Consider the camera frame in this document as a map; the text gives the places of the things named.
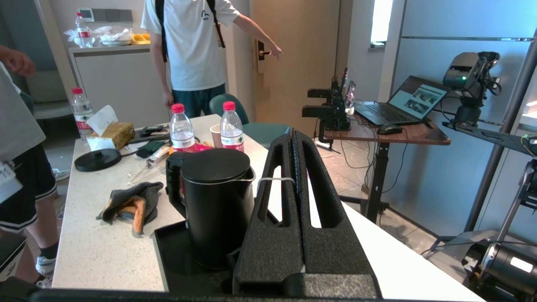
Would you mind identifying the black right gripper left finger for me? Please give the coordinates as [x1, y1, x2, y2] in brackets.
[233, 133, 303, 295]

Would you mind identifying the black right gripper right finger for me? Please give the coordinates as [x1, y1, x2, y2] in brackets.
[294, 129, 383, 297]

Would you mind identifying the black electric kettle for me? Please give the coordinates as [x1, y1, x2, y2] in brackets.
[166, 148, 256, 270]

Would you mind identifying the black rectangular serving tray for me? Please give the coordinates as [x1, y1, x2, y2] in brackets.
[153, 209, 303, 295]

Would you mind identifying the teal green chair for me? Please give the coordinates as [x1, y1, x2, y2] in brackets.
[209, 94, 291, 150]

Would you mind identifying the water bottle red cap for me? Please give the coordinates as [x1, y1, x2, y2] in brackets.
[70, 87, 95, 141]
[220, 101, 245, 152]
[170, 103, 197, 153]
[75, 12, 94, 48]

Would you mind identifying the brown black oven mitt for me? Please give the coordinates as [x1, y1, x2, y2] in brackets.
[96, 181, 164, 234]

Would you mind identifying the clear plastic bag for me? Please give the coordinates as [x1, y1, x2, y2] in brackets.
[127, 165, 167, 186]

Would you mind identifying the white tube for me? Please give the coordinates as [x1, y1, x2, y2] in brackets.
[146, 145, 173, 169]

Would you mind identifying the dark green pouch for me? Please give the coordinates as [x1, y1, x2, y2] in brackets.
[136, 141, 167, 159]

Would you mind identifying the black cylinder with light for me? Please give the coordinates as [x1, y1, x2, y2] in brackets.
[461, 240, 537, 301]

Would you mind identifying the black laptop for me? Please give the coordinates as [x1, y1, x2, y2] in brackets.
[355, 75, 448, 127]

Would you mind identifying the flat black pouch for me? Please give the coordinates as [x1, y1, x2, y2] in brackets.
[138, 125, 171, 137]

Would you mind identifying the brown tissue pack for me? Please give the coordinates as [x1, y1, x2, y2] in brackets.
[86, 105, 136, 152]

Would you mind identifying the black round kettle base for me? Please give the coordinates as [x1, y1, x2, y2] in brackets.
[74, 148, 123, 173]

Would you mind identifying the person in white shirt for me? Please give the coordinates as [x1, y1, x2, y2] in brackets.
[141, 0, 284, 119]

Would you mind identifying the white cabinet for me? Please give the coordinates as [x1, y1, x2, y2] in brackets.
[68, 42, 173, 127]

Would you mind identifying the white plastic bag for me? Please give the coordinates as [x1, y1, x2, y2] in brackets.
[97, 26, 133, 46]

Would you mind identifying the black door handle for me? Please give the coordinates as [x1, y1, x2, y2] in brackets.
[254, 39, 274, 75]

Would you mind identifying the window with black frame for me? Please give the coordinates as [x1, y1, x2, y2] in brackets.
[370, 0, 394, 47]

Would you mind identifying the grey wall switch panel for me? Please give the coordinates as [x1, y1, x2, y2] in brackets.
[91, 8, 134, 23]

